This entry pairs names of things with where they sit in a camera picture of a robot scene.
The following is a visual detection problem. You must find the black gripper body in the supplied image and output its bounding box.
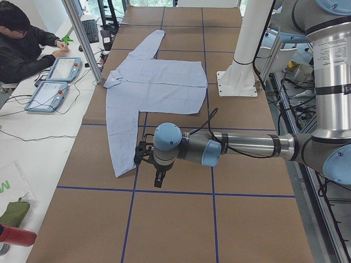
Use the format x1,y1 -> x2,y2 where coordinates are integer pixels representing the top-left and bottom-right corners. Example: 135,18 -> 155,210
153,153 -> 174,173

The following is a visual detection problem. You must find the light blue striped shirt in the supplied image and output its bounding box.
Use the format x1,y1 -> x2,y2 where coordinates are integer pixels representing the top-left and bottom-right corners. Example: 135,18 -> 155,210
104,30 -> 207,177

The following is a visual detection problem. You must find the lower blue teach pendant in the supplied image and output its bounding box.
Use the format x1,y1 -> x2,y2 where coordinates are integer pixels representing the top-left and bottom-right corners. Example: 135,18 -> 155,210
24,81 -> 69,112

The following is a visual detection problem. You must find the blue teach pendant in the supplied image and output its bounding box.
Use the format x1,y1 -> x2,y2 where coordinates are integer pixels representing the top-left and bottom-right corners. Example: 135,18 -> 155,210
24,81 -> 69,112
46,57 -> 82,83

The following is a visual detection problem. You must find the upper blue teach pendant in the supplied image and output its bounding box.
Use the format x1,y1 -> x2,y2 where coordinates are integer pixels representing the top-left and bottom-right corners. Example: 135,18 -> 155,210
46,57 -> 82,83

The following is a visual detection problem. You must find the black box white label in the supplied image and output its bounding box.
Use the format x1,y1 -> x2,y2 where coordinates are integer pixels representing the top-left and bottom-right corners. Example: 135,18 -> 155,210
100,30 -> 113,51

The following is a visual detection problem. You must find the clear plastic bag green print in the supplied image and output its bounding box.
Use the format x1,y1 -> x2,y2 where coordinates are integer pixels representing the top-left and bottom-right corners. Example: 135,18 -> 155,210
1,161 -> 37,213

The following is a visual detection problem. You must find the green folded cloth pouch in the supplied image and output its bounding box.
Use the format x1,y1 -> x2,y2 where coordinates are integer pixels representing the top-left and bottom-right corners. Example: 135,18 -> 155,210
1,201 -> 30,227

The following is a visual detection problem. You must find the red cylinder bottle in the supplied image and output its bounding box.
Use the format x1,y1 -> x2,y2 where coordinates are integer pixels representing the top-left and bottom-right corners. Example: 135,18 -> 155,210
1,224 -> 37,247

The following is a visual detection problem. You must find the black keyboard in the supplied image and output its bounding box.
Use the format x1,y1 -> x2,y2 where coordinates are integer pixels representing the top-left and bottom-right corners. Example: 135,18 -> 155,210
81,19 -> 99,43

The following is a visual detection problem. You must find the green plastic toy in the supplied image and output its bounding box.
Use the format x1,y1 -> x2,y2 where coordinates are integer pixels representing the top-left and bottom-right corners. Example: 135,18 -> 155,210
62,35 -> 73,45

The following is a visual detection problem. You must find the person in black jacket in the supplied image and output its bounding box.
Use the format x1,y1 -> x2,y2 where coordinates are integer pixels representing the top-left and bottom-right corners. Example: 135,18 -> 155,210
1,1 -> 69,84

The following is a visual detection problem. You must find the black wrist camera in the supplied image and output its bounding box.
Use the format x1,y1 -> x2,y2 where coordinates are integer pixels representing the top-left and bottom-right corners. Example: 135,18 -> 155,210
134,140 -> 154,167

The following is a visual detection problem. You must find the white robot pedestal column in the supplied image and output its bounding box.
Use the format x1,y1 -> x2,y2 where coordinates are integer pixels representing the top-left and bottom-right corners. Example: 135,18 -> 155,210
217,0 -> 275,97

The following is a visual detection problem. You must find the black cable on desk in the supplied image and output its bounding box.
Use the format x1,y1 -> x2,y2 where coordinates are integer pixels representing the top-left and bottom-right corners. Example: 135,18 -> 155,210
0,79 -> 83,142

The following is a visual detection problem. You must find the aluminium frame post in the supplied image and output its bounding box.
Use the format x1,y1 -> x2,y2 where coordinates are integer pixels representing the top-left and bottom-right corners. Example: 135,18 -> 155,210
62,0 -> 103,84

